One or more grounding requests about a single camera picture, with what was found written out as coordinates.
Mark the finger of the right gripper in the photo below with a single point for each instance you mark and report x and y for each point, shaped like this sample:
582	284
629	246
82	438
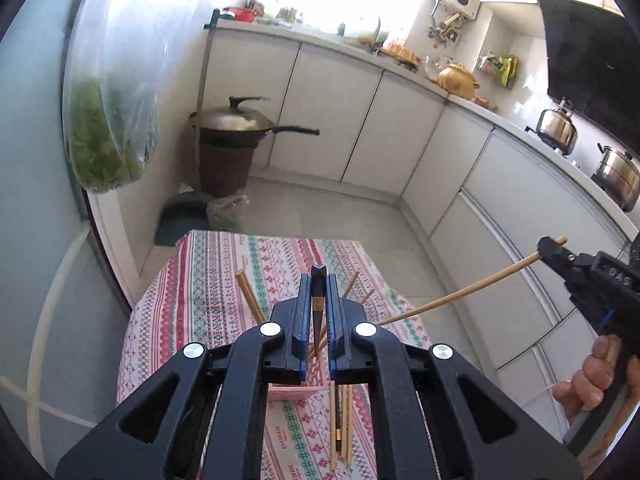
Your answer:
560	259

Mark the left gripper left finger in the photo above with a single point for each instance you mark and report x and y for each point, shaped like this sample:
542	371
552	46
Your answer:
202	414

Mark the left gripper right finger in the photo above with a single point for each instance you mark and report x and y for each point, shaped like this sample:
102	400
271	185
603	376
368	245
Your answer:
435	416

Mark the bamboo chopstick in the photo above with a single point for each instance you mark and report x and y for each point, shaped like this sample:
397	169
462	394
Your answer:
347	295

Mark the light wooden chopstick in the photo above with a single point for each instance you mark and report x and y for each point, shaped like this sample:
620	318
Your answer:
249	296

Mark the person's right hand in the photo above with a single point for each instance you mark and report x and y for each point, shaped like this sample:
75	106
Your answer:
585	390

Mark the pink perforated utensil basket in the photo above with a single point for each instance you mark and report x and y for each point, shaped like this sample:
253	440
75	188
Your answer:
315	382

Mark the steel stock pot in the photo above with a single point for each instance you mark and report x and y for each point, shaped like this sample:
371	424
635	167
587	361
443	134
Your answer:
618	177

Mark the patterned striped tablecloth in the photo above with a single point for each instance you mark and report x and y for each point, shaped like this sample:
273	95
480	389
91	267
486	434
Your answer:
195	298

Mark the wooden chopstick on cloth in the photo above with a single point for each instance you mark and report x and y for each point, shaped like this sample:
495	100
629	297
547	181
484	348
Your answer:
333	411

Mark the clear plastic bag on floor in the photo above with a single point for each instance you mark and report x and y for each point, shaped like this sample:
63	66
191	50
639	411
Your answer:
227	213

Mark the green dustpan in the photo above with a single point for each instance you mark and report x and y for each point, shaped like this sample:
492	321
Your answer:
181	214

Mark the black range hood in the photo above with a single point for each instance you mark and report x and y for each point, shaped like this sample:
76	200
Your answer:
593	61

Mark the dark brown wicker bin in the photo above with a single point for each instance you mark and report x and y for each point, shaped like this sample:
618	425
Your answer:
224	163

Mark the yellow ceramic casserole pot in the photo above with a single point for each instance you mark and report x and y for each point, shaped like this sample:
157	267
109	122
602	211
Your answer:
457	80

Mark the black wok with lid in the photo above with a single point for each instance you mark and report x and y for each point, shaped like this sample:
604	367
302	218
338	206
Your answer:
233	126

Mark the plastic bag of greens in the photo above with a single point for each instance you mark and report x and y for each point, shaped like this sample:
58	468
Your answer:
111	76

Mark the red basket on counter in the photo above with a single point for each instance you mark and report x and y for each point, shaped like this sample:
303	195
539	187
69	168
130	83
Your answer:
238	14

